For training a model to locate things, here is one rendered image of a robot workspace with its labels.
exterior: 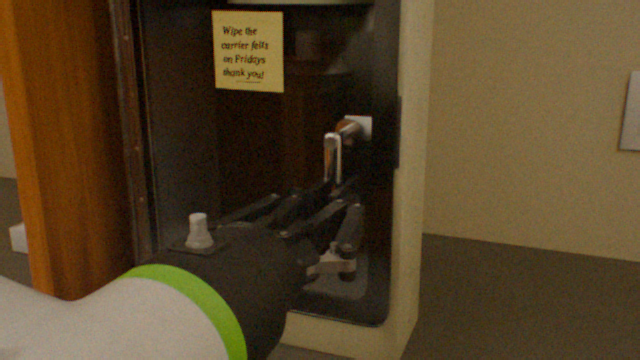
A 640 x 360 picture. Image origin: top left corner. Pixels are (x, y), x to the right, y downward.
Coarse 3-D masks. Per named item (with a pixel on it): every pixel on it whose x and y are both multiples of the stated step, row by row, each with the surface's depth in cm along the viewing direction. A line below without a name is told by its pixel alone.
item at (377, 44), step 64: (192, 0) 62; (256, 0) 60; (320, 0) 57; (384, 0) 55; (192, 64) 64; (320, 64) 59; (384, 64) 57; (192, 128) 66; (256, 128) 64; (320, 128) 61; (384, 128) 59; (192, 192) 69; (256, 192) 66; (384, 192) 60; (384, 256) 62; (384, 320) 65
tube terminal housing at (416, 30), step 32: (416, 0) 58; (416, 32) 59; (416, 64) 61; (416, 96) 62; (416, 128) 64; (416, 160) 66; (416, 192) 68; (416, 224) 70; (416, 256) 72; (416, 288) 74; (288, 320) 70; (320, 320) 69; (416, 320) 76; (352, 352) 69; (384, 352) 67
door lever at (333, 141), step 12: (348, 120) 59; (336, 132) 56; (348, 132) 58; (360, 132) 59; (324, 144) 56; (336, 144) 55; (348, 144) 60; (324, 156) 56; (336, 156) 56; (324, 168) 57; (336, 168) 56; (324, 180) 57; (336, 180) 56; (324, 192) 57; (324, 204) 58
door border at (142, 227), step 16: (128, 0) 65; (112, 16) 66; (128, 16) 65; (112, 32) 66; (128, 32) 66; (128, 48) 66; (128, 64) 67; (128, 80) 67; (128, 96) 68; (128, 112) 69; (128, 128) 69; (128, 144) 70; (128, 160) 70; (144, 160) 70; (128, 176) 71; (144, 176) 70; (144, 192) 71; (144, 208) 72; (144, 224) 72; (144, 240) 73; (144, 256) 74
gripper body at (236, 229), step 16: (240, 224) 41; (256, 240) 39; (272, 240) 40; (304, 240) 45; (272, 256) 39; (288, 256) 41; (304, 256) 43; (288, 272) 40; (304, 272) 42; (288, 288) 40; (288, 304) 40
